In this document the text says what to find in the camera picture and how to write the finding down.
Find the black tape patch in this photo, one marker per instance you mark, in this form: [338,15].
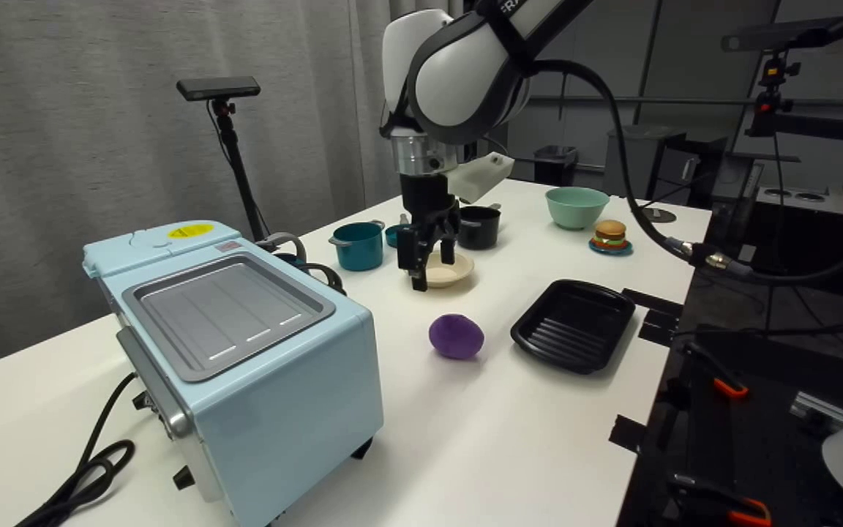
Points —
[656,314]
[628,431]

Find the small teal cup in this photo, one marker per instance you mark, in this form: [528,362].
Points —
[392,235]

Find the mint green bowl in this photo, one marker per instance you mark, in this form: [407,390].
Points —
[575,205]

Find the purple plush toy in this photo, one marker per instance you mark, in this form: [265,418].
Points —
[455,334]

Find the large teal pot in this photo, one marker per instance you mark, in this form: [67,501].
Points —
[359,246]

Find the light blue toaster oven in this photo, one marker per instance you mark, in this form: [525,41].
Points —
[265,390]

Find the round metal disc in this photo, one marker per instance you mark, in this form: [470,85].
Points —
[656,216]

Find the black side workbench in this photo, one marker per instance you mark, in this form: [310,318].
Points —
[782,390]

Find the black ridged tray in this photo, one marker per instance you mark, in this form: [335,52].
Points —
[569,327]

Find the black camera bar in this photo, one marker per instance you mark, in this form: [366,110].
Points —
[217,88]

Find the black tripod stand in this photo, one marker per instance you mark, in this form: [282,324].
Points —
[239,170]

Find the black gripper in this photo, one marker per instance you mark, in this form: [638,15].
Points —
[424,199]

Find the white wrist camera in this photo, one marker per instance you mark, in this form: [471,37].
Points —
[483,176]

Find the toy burger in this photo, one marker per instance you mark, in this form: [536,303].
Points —
[610,235]

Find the gray background cabinet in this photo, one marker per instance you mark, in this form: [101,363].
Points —
[666,161]

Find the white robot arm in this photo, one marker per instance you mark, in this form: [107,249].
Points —
[461,76]

